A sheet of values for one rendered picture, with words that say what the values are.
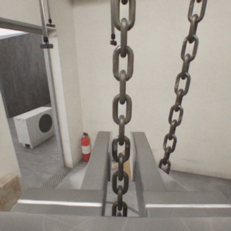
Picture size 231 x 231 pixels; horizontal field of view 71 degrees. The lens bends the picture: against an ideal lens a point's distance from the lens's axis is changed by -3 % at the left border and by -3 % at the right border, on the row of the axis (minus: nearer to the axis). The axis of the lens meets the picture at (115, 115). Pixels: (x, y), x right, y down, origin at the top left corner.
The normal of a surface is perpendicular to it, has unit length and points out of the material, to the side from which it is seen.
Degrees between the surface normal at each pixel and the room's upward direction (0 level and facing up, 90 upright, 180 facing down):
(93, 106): 90
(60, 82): 90
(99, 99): 90
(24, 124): 90
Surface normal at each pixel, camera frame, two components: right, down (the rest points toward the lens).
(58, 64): -0.33, 0.31
